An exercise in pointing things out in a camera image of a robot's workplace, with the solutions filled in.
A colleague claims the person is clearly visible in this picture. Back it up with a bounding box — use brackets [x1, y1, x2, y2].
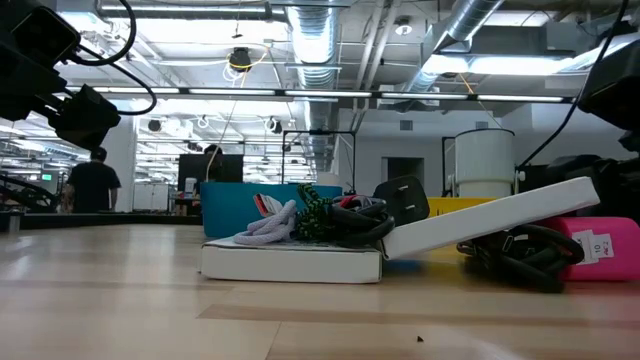
[60, 145, 123, 215]
[202, 143, 225, 182]

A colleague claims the white box with green edge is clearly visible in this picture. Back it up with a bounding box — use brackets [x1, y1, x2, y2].
[380, 175, 602, 262]

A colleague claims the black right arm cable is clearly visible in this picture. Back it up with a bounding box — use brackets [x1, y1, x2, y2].
[517, 0, 630, 169]

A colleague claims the black cable with red tie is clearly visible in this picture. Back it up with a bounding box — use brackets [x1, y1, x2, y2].
[327, 194, 397, 247]

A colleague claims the black computer monitor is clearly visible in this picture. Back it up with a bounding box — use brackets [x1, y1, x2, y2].
[177, 153, 245, 193]

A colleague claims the lavender braided cable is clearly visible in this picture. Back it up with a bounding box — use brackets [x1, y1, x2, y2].
[232, 192, 300, 247]

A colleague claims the ceiling light strip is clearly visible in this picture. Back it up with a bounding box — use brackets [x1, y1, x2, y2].
[64, 85, 569, 104]

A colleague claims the pink-red adapter block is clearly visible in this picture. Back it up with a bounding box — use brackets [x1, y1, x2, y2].
[535, 215, 640, 283]

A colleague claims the white cylindrical container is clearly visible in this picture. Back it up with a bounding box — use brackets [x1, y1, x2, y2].
[453, 127, 526, 199]

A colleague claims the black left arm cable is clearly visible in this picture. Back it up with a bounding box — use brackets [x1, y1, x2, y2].
[64, 0, 159, 117]

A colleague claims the yellow plastic bin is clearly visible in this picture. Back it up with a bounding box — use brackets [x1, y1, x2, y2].
[426, 196, 497, 219]

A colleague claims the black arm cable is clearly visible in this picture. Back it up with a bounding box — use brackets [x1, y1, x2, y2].
[64, 0, 159, 117]
[517, 0, 630, 169]

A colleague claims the large teal plastic bin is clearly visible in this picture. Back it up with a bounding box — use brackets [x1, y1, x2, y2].
[200, 181, 344, 239]

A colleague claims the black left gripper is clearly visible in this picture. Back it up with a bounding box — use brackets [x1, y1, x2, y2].
[0, 43, 123, 152]

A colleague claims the black power adapter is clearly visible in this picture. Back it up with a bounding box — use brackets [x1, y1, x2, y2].
[372, 174, 432, 228]

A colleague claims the black ceiling device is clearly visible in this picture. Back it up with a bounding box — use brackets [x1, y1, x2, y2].
[228, 46, 254, 74]

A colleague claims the green black braided cable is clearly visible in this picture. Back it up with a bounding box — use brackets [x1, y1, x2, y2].
[293, 182, 335, 243]

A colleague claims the small blue plastic basket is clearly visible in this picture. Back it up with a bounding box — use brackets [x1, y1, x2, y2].
[383, 257, 425, 275]

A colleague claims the black power cable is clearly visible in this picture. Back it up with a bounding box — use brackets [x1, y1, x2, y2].
[455, 223, 586, 295]

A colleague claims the silver ventilation duct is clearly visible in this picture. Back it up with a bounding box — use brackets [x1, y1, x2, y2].
[284, 0, 342, 174]
[402, 0, 506, 94]

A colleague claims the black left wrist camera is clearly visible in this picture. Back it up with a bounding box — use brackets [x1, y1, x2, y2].
[9, 5, 82, 70]

